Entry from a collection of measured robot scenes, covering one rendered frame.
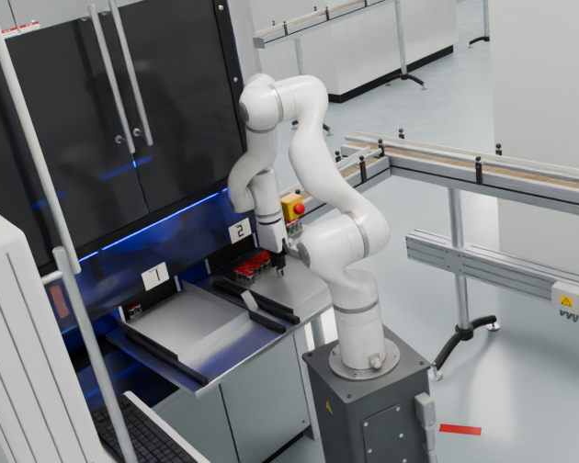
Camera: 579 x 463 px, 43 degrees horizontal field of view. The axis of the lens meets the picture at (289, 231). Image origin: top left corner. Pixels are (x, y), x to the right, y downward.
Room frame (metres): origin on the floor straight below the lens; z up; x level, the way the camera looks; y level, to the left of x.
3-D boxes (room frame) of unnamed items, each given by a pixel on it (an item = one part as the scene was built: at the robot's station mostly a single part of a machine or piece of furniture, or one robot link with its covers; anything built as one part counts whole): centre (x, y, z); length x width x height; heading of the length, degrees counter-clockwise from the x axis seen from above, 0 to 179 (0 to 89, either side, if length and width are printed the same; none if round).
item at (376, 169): (2.66, -0.15, 0.92); 0.69 x 0.16 x 0.16; 128
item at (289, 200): (2.37, -0.02, 1.00); 0.08 x 0.07 x 0.07; 38
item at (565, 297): (2.22, -0.96, 0.50); 0.12 x 0.05 x 0.09; 38
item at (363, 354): (1.60, -0.13, 0.95); 0.19 x 0.19 x 0.18
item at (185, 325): (1.91, 0.37, 0.90); 0.34 x 0.26 x 0.04; 38
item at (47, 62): (1.87, 0.59, 1.51); 0.47 x 0.01 x 0.59; 128
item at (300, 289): (2.04, 0.03, 0.90); 0.34 x 0.26 x 0.04; 38
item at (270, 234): (2.09, 0.05, 1.05); 0.10 x 0.08 x 0.11; 38
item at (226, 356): (1.97, 0.19, 0.87); 0.70 x 0.48 x 0.02; 128
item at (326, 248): (1.59, -0.10, 1.16); 0.19 x 0.12 x 0.24; 111
